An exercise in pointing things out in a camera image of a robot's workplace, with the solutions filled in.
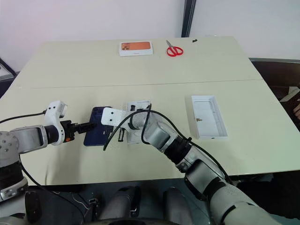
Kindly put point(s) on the white box tray insert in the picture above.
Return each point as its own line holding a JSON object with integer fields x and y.
{"x": 138, "y": 103}

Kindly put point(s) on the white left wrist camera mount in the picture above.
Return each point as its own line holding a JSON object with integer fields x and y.
{"x": 55, "y": 115}

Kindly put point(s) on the dark metal rack frame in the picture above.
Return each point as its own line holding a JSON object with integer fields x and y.
{"x": 5, "y": 70}

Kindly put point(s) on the white cardboard piece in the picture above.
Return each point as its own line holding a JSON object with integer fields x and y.
{"x": 290, "y": 93}

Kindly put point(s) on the white box with orange print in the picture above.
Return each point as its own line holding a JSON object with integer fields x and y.
{"x": 136, "y": 48}

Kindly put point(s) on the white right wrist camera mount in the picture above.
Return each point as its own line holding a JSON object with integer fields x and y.
{"x": 112, "y": 117}

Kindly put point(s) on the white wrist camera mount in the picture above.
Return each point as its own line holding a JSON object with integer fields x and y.
{"x": 55, "y": 115}
{"x": 112, "y": 117}

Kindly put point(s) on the small black clip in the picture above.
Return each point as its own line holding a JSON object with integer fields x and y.
{"x": 194, "y": 40}

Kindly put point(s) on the dark blue phone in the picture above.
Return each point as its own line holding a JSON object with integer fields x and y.
{"x": 95, "y": 132}

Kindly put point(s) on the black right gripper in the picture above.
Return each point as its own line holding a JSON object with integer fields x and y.
{"x": 121, "y": 135}

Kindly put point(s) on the dark vertical post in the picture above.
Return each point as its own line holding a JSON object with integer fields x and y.
{"x": 189, "y": 17}

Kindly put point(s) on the white phone box lid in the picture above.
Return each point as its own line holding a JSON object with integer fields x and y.
{"x": 208, "y": 117}

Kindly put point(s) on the dark rounded shape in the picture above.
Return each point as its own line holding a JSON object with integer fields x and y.
{"x": 123, "y": 202}
{"x": 177, "y": 204}

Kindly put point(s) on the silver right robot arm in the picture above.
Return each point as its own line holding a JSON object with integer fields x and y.
{"x": 199, "y": 168}

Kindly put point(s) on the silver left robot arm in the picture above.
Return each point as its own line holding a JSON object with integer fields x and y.
{"x": 25, "y": 138}

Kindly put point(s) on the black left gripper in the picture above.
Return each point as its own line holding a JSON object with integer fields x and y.
{"x": 68, "y": 130}

